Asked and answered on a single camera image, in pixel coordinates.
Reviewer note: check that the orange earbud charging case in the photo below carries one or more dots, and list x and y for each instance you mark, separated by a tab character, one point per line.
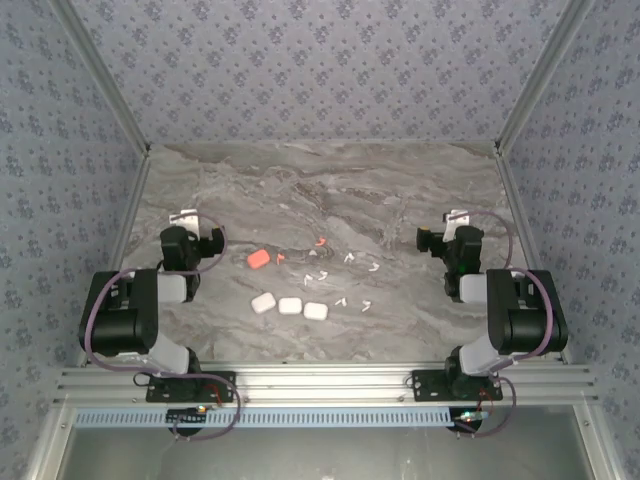
258	260

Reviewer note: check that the white earbud charging case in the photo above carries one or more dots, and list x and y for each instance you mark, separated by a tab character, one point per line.
290	307
315	311
263	304

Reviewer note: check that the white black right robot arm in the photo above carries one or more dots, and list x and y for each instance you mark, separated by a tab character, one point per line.
525	320

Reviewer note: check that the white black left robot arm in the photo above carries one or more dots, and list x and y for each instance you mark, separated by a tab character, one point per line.
125	325

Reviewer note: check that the small black circuit board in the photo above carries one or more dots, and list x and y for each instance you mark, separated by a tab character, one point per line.
467	422
185	415

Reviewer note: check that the grey metal lower panel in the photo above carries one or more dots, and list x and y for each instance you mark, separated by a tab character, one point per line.
325	455

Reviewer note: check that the aluminium table side rail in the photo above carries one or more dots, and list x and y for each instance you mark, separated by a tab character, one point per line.
515	200
129	200

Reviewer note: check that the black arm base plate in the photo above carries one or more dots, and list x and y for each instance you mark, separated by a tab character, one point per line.
425	392
228	381

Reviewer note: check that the wide aluminium mounting rail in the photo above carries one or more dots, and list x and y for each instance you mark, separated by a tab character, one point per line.
325	382

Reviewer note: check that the aluminium corner post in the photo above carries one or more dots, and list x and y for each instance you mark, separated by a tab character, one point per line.
541	75
106	75

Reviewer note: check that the aluminium lower frame post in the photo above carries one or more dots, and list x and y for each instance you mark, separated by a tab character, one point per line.
602	450
42	467

